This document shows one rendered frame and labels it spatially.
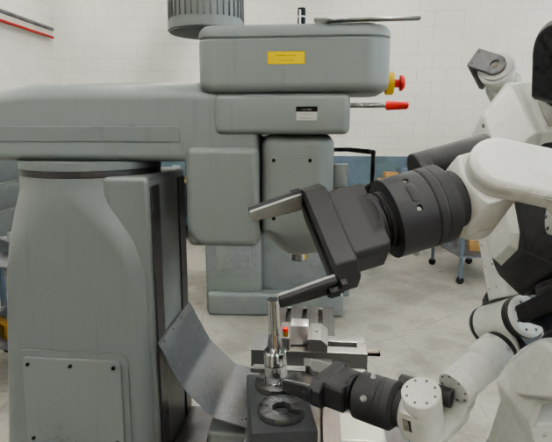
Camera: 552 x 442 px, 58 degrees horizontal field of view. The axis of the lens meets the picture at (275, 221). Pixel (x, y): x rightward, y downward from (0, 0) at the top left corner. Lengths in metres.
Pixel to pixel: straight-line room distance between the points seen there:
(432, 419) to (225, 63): 0.89
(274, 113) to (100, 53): 7.51
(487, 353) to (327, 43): 0.76
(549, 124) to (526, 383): 0.39
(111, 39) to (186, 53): 1.20
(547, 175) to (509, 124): 0.28
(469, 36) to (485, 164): 7.70
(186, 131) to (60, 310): 0.57
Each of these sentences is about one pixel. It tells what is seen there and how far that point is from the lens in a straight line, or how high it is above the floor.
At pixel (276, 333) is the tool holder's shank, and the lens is 1.03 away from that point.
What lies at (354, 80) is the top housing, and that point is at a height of 1.76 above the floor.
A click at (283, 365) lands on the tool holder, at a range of 1.06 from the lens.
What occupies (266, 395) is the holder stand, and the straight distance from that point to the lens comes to 1.07.
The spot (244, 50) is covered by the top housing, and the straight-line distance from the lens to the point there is 1.26.
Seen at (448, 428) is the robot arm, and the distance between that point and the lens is 0.99.
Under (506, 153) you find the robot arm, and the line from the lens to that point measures 0.57.
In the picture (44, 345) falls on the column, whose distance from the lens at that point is 1.49.
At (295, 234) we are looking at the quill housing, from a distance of 1.30.
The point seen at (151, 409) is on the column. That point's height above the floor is 0.90.
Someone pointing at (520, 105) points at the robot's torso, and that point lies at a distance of 0.85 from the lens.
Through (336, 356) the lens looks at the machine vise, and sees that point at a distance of 1.53.
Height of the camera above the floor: 1.65
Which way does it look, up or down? 11 degrees down
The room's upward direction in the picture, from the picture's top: straight up
